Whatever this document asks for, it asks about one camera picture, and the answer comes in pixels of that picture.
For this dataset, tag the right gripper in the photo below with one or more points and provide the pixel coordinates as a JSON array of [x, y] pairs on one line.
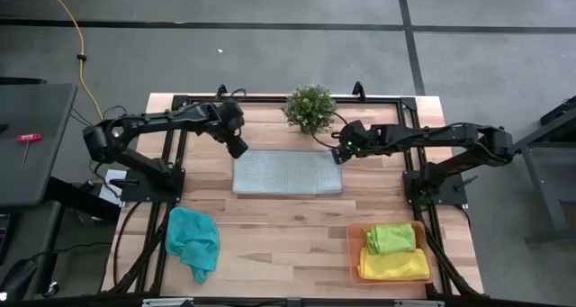
[[339, 156]]

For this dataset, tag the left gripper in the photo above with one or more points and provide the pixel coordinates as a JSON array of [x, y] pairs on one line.
[[227, 118]]

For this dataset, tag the grey microfiber towel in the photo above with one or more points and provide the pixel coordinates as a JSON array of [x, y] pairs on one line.
[[288, 172]]

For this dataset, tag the green microfiber towel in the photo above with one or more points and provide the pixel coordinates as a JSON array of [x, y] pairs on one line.
[[391, 237]]

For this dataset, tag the orange plastic bin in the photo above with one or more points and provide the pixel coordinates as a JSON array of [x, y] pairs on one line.
[[353, 257]]

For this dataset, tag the yellow microfiber towel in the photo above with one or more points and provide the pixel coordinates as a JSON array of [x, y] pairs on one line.
[[391, 266]]

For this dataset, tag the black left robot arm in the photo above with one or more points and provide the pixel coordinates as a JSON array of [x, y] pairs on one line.
[[153, 120]]

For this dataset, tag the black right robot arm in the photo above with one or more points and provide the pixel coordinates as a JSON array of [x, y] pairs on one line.
[[432, 136]]

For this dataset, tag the turquoise microfiber towel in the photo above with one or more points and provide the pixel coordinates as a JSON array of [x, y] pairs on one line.
[[193, 239]]

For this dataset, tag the potted plant in black pot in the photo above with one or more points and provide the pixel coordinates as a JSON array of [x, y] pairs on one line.
[[310, 109]]

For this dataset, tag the white paper sheet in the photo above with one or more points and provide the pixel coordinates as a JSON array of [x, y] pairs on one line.
[[108, 187]]

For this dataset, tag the silver aluminium bar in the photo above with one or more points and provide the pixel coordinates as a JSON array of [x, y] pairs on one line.
[[162, 302], [418, 303]]

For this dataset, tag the dark grey desk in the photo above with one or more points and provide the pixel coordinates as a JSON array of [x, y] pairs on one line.
[[36, 118]]

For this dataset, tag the grey metal table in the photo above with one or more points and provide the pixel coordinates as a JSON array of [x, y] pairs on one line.
[[540, 163]]

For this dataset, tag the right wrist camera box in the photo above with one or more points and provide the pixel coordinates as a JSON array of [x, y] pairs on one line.
[[353, 136]]

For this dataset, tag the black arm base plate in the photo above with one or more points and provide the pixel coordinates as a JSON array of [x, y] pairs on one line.
[[445, 194], [135, 192]]

